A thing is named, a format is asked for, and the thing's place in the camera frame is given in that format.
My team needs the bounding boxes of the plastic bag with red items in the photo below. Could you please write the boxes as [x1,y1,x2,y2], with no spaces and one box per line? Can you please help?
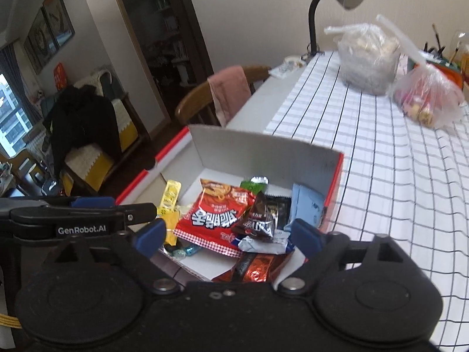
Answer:
[390,62,466,129]

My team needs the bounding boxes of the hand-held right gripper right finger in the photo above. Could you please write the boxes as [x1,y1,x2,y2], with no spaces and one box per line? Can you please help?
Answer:
[276,218,422,297]

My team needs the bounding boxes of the dark glass-door bookcase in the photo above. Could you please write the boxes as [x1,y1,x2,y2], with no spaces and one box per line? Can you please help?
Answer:
[106,0,215,133]

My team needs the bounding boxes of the orange drink bottle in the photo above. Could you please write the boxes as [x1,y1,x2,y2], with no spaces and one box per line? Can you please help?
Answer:
[459,42,469,82]

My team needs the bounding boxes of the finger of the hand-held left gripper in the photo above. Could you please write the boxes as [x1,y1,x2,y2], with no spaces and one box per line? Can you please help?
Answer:
[71,197,157,224]

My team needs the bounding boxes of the green snack packet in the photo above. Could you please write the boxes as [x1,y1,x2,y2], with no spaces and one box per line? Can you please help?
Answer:
[239,176,269,193]

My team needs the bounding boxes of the light blue snack packet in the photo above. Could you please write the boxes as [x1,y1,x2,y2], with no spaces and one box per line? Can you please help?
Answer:
[291,184,326,229]

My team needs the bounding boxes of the yellow and brown snack packet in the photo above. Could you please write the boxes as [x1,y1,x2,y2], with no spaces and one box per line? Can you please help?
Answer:
[163,211,181,246]

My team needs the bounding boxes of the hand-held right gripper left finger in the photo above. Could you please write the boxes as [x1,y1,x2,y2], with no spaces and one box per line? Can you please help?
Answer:
[42,219,184,296]

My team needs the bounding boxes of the red and white cardboard box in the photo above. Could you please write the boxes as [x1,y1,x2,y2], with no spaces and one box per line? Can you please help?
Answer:
[115,124,345,283]

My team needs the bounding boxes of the printed paper leaflet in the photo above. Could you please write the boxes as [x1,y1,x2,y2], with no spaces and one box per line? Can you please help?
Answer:
[269,55,307,79]

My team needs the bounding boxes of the dark framed wall pictures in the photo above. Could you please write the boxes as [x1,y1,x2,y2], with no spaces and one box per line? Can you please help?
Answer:
[23,0,76,75]

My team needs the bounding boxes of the dark brown snack packet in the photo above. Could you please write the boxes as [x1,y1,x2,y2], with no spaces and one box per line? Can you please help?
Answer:
[230,191,276,243]

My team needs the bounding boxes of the white and blue snack packet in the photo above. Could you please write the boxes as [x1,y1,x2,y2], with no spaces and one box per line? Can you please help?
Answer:
[238,229,294,255]

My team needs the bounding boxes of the red foil snack packet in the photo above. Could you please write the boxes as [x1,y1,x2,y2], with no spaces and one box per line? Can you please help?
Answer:
[212,253,291,283]

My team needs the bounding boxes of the teal candy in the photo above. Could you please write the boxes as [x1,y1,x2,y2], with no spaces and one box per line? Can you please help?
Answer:
[171,243,203,258]

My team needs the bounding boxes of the window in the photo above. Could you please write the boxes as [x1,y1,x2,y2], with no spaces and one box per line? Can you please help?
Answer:
[0,42,34,159]

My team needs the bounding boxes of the black-handled brush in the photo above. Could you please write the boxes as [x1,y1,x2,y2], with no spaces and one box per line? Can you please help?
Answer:
[424,23,446,58]

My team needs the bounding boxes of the red wall ornament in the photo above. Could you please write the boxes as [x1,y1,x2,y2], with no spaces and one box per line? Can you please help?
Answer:
[53,62,69,91]

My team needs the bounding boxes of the black garment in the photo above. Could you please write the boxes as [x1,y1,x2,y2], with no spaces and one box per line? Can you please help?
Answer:
[43,84,122,177]

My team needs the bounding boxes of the small yellow sachet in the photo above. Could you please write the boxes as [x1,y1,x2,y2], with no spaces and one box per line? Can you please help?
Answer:
[157,179,182,218]

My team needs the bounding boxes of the wooden chair with curved back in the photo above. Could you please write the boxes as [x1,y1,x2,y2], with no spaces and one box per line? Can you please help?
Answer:
[175,65,272,128]

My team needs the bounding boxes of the large red snack bag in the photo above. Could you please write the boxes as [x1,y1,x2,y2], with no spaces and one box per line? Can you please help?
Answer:
[174,178,257,258]

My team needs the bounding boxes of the clear plastic bag with container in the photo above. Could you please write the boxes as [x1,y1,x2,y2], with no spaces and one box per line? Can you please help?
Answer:
[324,14,437,96]

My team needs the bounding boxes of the pink cloth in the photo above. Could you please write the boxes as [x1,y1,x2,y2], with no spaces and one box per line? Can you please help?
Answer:
[207,65,252,126]

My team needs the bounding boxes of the armchair with yellow cushion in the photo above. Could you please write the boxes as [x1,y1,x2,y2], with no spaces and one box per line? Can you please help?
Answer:
[55,65,152,196]

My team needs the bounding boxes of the checked white tablecloth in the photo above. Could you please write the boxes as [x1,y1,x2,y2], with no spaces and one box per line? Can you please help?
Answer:
[263,51,469,350]

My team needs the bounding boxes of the orange folding basin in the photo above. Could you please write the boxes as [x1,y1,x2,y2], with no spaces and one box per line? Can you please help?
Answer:
[433,60,469,89]

